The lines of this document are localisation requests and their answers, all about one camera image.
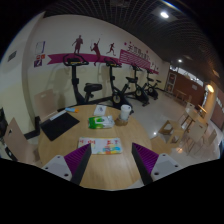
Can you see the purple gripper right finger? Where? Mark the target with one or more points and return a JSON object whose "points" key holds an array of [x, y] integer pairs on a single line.
{"points": [[153, 166]]}

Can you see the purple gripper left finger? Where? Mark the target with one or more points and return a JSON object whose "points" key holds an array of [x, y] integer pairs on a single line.
{"points": [[72, 166]]}

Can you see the wooden table right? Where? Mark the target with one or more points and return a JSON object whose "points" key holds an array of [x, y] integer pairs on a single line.
{"points": [[173, 130]]}

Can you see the black laptop sleeve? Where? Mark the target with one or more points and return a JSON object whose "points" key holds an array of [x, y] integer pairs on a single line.
{"points": [[54, 128]]}

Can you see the green wet wipes pack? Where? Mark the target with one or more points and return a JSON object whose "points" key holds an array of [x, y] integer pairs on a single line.
{"points": [[100, 122]]}

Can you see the white stylus pen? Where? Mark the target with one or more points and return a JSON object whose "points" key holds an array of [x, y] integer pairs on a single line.
{"points": [[57, 115]]}

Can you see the round wooden coaster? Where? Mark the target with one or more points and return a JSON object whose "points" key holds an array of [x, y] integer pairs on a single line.
{"points": [[120, 122]]}

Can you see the wooden chair right near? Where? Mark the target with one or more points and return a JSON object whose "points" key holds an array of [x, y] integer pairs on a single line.
{"points": [[194, 135]]}

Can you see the wooden chair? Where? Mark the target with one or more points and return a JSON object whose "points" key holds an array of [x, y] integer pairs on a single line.
{"points": [[194, 135], [45, 104], [19, 146]]}

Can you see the blue orange tube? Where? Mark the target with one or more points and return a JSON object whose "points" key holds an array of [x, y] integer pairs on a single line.
{"points": [[72, 110]]}

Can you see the white tissue packet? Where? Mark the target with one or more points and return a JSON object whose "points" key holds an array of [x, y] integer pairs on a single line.
{"points": [[100, 110]]}

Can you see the white paper roll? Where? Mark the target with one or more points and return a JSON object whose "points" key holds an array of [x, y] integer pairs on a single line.
{"points": [[125, 111]]}

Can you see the wooden chair left front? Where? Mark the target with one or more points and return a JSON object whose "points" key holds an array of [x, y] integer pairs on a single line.
{"points": [[19, 146]]}

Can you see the wooden chair left back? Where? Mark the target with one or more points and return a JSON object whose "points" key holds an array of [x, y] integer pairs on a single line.
{"points": [[45, 104]]}

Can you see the black exercise bike far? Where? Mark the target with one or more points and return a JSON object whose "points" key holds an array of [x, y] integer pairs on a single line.
{"points": [[149, 88]]}

